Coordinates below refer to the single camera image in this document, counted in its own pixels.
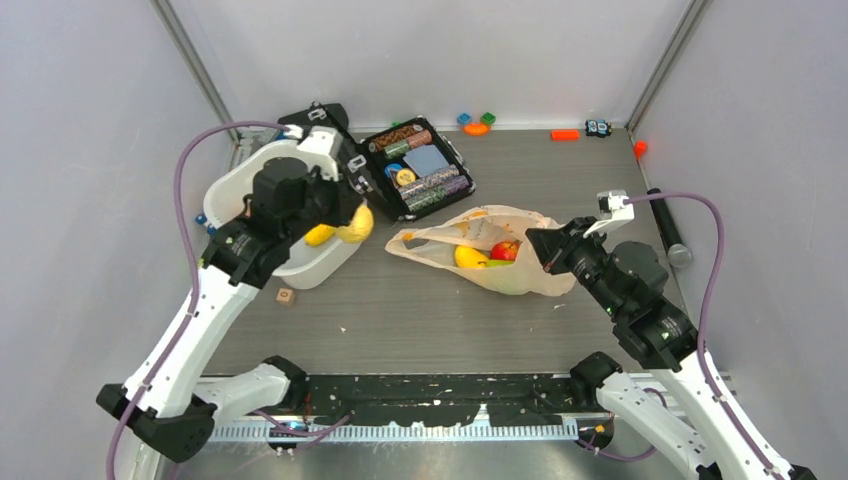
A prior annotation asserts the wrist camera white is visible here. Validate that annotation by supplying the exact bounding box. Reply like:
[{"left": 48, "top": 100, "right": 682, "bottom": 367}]
[
  {"left": 286, "top": 125, "right": 343, "bottom": 182},
  {"left": 583, "top": 190, "right": 635, "bottom": 238}
]

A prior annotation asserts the blue toy cube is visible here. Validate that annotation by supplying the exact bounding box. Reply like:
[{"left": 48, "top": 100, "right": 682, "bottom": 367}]
[{"left": 456, "top": 113, "right": 472, "bottom": 126}]

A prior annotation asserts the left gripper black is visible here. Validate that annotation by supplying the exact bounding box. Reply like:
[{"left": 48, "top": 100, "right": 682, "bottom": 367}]
[{"left": 284, "top": 159, "right": 362, "bottom": 244}]

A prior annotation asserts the translucent plastic bag banana print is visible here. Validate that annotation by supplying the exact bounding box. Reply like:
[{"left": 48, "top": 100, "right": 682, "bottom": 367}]
[{"left": 385, "top": 205, "right": 575, "bottom": 297}]

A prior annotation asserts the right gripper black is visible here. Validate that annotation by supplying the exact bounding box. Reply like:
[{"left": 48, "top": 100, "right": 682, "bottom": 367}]
[{"left": 524, "top": 214, "right": 625, "bottom": 316}]

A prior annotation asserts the orange corner piece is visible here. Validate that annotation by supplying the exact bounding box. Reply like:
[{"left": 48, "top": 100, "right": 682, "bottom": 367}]
[{"left": 633, "top": 141, "right": 648, "bottom": 160}]

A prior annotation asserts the black poker chip case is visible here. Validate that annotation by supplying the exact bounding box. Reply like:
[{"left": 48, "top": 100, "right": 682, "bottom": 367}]
[{"left": 278, "top": 102, "right": 476, "bottom": 222}]

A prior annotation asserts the small wooden cube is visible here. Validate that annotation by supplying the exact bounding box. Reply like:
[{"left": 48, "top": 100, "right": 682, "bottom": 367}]
[{"left": 275, "top": 288, "right": 295, "bottom": 306}]

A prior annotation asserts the white plastic basin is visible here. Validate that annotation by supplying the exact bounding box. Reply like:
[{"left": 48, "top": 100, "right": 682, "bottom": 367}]
[{"left": 202, "top": 140, "right": 361, "bottom": 290}]

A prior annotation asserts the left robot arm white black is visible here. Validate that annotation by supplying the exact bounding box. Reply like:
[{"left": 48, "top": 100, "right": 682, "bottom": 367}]
[{"left": 96, "top": 153, "right": 362, "bottom": 463}]

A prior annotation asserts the green toy cube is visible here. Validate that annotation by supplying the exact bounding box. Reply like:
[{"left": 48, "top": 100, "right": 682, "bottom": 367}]
[{"left": 480, "top": 112, "right": 496, "bottom": 126}]

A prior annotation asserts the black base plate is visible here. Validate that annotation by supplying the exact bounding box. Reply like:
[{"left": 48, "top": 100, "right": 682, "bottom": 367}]
[{"left": 261, "top": 373, "right": 612, "bottom": 427}]

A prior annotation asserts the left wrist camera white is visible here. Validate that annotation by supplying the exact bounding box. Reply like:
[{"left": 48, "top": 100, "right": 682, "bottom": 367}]
[{"left": 286, "top": 125, "right": 343, "bottom": 182}]

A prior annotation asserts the yellow fake banana piece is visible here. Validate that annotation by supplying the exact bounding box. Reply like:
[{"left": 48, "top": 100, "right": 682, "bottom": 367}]
[{"left": 303, "top": 224, "right": 337, "bottom": 247}]

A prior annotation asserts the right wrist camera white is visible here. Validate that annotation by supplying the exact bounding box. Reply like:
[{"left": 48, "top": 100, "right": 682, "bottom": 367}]
[{"left": 583, "top": 190, "right": 635, "bottom": 238}]

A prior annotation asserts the yellow fake mango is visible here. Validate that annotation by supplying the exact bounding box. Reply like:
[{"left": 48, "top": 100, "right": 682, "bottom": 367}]
[{"left": 454, "top": 245, "right": 489, "bottom": 269}]

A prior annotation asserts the black microphone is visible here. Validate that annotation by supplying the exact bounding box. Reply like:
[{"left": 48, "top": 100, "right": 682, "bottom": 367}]
[{"left": 649, "top": 199, "right": 693, "bottom": 268}]

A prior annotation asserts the orange block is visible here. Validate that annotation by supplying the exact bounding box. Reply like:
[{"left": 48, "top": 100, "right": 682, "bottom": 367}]
[{"left": 550, "top": 129, "right": 581, "bottom": 142}]

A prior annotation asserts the small toy car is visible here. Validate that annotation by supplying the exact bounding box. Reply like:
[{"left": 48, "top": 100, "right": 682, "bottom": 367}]
[{"left": 584, "top": 119, "right": 613, "bottom": 138}]

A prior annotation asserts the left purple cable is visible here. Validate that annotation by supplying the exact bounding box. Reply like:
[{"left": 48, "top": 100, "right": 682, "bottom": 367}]
[{"left": 105, "top": 121, "right": 306, "bottom": 480}]

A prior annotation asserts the red fake apple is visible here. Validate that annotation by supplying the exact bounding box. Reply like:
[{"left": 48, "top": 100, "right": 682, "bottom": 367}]
[{"left": 490, "top": 241, "right": 521, "bottom": 262}]

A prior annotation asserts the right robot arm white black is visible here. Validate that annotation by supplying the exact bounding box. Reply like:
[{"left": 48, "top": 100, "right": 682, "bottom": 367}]
[{"left": 526, "top": 217, "right": 815, "bottom": 479}]

